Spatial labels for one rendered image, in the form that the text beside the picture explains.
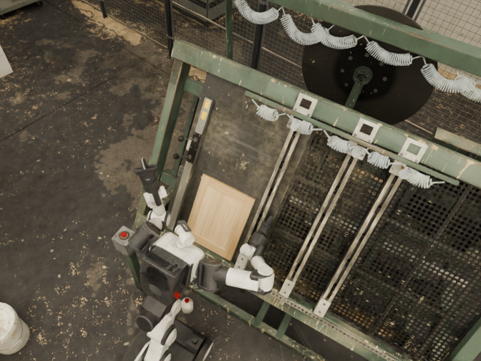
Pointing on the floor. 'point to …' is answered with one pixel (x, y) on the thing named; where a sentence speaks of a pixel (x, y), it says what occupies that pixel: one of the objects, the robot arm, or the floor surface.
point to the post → (134, 269)
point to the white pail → (11, 330)
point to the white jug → (187, 305)
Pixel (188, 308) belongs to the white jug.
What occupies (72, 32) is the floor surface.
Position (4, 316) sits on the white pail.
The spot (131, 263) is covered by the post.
